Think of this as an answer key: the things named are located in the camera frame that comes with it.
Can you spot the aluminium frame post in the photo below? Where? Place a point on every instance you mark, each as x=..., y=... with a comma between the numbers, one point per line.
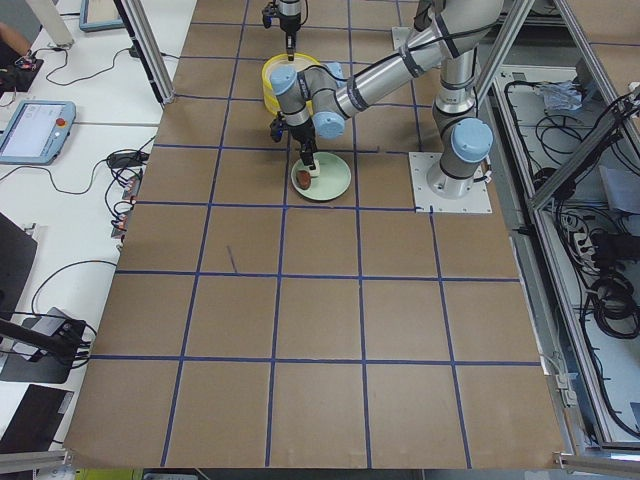
x=143, y=40

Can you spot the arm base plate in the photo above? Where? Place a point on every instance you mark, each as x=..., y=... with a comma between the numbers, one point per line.
x=434, y=192
x=401, y=36

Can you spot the white steamed bun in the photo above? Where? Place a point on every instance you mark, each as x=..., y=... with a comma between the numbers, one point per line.
x=313, y=169

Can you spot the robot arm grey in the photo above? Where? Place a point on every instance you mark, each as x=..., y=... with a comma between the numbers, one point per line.
x=303, y=19
x=316, y=102

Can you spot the brown steamed bun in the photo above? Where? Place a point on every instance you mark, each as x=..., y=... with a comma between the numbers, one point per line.
x=303, y=179

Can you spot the black laptop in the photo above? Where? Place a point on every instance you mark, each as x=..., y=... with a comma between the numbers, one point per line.
x=18, y=251

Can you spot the teach pendant tablet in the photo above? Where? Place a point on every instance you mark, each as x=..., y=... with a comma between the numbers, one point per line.
x=37, y=131

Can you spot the black camera stand base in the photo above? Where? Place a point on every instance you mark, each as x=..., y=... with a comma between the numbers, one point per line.
x=43, y=348

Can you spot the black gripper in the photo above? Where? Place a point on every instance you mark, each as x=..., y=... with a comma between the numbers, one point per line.
x=303, y=133
x=287, y=23

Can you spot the light green plate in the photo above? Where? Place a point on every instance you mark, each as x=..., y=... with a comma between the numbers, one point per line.
x=332, y=181

